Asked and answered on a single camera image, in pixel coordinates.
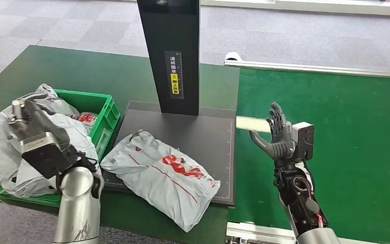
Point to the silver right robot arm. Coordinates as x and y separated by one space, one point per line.
299 198

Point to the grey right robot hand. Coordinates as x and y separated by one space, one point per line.
280 144

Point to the grey mailer bag red print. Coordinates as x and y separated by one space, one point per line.
168 182

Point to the green conveyor belt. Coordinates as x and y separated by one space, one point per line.
349 134

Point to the black scanner base plate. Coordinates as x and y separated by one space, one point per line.
198 141

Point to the white floor barrier strip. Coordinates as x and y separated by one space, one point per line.
316 6

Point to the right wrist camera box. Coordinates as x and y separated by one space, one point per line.
304 139

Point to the short aluminium conveyor end frame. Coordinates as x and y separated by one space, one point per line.
248 234

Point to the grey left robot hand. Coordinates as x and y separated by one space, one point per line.
37 121

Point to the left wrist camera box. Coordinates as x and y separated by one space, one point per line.
47 158

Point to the long aluminium conveyor side rail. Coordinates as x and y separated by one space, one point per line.
316 68

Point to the small white red-print package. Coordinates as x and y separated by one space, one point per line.
87 118

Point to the green plastic crate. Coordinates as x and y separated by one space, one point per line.
106 111

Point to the black scanner post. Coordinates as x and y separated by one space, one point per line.
158 33

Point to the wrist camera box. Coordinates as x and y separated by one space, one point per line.
304 139
47 158

